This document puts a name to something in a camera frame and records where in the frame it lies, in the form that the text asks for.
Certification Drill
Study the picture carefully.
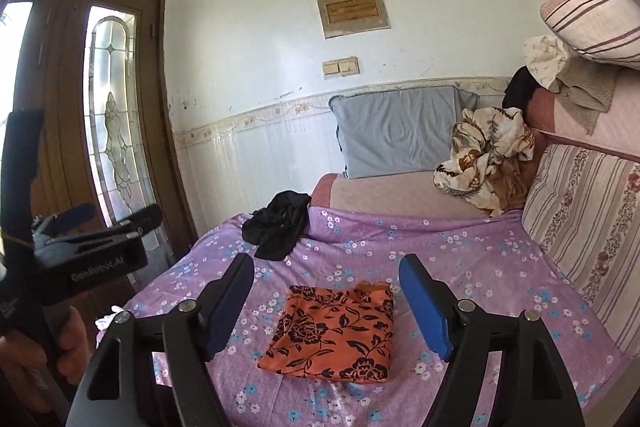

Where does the orange black floral garment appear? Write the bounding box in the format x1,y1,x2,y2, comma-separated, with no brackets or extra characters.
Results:
257,282,395,385

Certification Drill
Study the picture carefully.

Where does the left hand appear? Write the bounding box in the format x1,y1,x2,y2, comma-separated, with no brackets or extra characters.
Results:
0,305,91,414

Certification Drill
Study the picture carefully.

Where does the white crumpled cloth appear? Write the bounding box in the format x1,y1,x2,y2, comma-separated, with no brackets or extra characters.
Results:
94,306,124,332

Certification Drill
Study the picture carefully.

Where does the purple floral bed sheet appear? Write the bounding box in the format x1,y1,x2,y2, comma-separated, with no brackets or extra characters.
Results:
95,207,633,427

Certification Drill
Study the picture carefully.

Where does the striped floral cushion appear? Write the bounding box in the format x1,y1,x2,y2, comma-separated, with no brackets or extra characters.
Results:
523,144,639,357

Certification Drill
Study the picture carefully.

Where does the cream brown floral cloth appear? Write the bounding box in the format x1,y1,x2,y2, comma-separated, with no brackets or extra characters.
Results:
433,107,538,217

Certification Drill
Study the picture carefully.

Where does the black crumpled garment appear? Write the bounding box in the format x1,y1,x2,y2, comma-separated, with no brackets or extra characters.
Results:
242,191,311,261

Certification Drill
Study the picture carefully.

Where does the grey pillow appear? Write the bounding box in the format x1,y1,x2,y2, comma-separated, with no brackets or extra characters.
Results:
329,86,480,179

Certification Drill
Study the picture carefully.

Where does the wooden stained glass door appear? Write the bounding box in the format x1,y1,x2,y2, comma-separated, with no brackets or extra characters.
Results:
12,0,195,271

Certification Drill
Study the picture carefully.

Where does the black cloth on headboard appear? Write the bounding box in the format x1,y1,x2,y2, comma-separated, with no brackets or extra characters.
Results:
502,66,540,112

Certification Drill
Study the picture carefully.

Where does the pink quilted headboard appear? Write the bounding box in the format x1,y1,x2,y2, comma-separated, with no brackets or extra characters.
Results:
525,68,640,161

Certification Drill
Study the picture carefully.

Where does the brown knit cloth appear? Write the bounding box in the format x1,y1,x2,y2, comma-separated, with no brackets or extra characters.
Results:
549,56,620,134

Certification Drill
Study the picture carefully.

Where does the white floral cloth on headboard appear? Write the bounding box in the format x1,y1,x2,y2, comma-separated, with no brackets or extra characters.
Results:
523,36,576,89

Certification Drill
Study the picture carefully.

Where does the pink striped pillow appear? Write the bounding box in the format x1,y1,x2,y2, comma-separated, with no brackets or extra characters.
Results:
540,0,640,70

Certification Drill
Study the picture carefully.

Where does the beige double light switch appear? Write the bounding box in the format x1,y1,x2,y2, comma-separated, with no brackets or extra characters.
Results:
322,56,360,77

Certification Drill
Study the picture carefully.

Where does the beige wall plaque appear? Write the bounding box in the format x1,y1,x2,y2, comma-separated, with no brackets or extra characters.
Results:
317,0,390,39

